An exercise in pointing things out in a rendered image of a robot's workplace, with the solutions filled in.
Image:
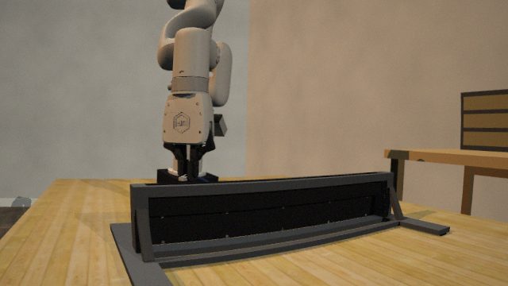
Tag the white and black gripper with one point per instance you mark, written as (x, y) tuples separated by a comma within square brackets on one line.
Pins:
[(188, 116)]

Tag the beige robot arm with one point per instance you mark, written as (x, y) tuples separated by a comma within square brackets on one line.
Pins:
[(192, 49)]

